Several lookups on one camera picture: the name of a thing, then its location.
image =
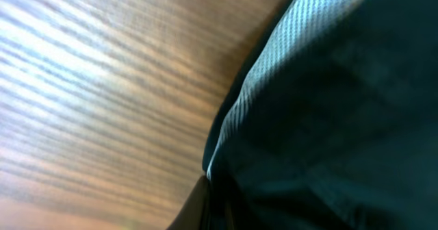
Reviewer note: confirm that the black shorts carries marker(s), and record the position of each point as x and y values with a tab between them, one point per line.
331	122

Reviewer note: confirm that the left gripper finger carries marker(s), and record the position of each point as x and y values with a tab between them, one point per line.
192	214

